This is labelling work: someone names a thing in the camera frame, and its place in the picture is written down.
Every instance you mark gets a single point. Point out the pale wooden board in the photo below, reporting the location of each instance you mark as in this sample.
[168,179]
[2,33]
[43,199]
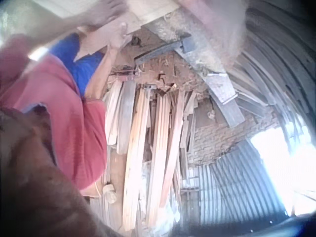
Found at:
[150,12]

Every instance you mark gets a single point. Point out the person's right hand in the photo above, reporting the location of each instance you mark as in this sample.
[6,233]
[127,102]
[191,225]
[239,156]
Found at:
[116,40]

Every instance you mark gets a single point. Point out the person's left hand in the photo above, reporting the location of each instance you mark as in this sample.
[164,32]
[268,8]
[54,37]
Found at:
[105,14]

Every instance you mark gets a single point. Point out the person's left fingers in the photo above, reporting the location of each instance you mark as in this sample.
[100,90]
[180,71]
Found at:
[118,10]

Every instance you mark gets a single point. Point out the pile of wooden planks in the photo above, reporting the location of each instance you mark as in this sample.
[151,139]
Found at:
[145,138]

